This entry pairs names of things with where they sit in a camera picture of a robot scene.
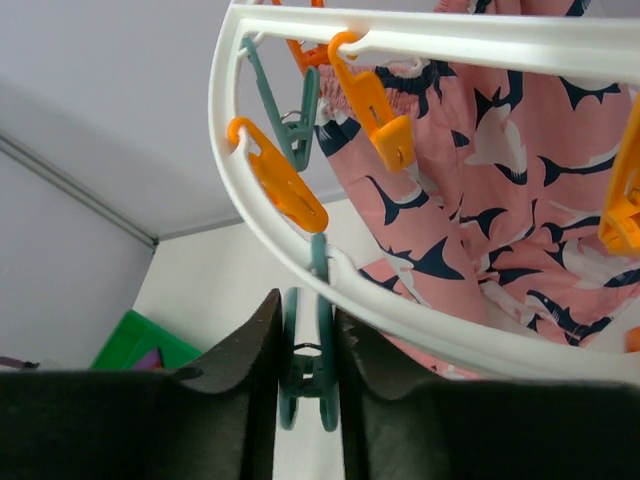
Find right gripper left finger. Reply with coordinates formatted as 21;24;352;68
1;290;282;479

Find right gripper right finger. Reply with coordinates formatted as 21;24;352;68
334;312;639;479

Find maroon purple orange sock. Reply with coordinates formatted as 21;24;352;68
132;348;164;370

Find teal clothes peg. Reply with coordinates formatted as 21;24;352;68
241;36;320;172
277;232;342;434

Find white round clip hanger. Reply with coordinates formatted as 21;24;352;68
208;1;639;384

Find green plastic tray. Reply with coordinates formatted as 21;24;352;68
91;310;202;370

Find pink shark print shorts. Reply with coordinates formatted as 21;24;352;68
314;0;640;381

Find orange clothes peg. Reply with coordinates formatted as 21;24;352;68
327;31;415;172
227;117;329;233

